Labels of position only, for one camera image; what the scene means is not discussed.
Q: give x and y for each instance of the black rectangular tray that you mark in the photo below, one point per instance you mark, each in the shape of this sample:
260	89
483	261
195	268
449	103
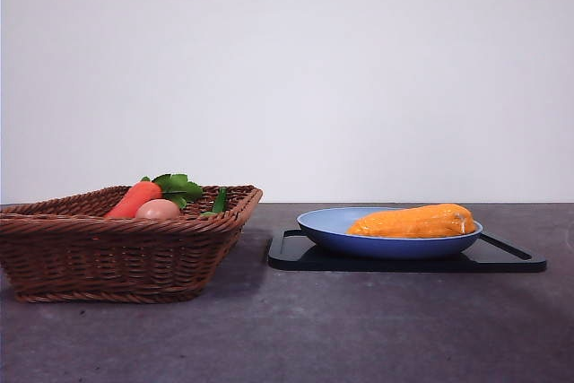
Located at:
403	265

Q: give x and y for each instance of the yellow corn cob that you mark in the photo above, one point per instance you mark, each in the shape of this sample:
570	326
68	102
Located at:
412	221

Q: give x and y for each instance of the brown egg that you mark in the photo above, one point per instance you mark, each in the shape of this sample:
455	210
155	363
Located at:
158	210

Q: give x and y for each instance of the green pepper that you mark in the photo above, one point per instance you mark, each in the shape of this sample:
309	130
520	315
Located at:
220	201

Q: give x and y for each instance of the blue round plate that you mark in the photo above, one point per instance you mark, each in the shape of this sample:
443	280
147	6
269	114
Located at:
327	235

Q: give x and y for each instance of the orange carrot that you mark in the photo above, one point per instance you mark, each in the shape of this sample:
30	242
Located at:
132	199

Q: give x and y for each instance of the brown wicker basket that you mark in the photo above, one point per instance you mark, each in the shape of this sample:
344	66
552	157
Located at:
89	257

